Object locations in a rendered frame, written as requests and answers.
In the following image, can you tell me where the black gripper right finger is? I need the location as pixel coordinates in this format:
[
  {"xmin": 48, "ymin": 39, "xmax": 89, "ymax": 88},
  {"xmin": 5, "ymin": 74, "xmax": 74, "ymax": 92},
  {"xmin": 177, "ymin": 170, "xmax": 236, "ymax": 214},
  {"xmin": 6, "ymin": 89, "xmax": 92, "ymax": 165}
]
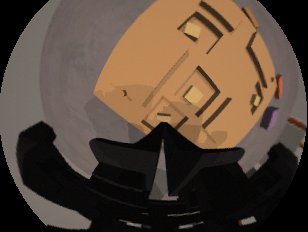
[{"xmin": 163, "ymin": 121, "xmax": 246, "ymax": 197}]

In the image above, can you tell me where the small tan block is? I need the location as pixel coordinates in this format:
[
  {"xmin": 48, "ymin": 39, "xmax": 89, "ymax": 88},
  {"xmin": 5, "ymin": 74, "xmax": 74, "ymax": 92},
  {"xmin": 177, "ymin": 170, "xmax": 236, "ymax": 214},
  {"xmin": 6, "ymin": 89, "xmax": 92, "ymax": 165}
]
[
  {"xmin": 183, "ymin": 85, "xmax": 203, "ymax": 105},
  {"xmin": 251, "ymin": 93, "xmax": 260, "ymax": 107},
  {"xmin": 155, "ymin": 113, "xmax": 171, "ymax": 125},
  {"xmin": 183, "ymin": 22, "xmax": 202, "ymax": 42}
]

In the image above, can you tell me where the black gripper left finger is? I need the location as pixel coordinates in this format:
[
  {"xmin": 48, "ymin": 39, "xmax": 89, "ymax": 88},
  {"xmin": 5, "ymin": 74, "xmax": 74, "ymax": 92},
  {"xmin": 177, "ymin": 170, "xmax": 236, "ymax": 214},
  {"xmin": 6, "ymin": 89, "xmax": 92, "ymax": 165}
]
[{"xmin": 89, "ymin": 121, "xmax": 165, "ymax": 196}]

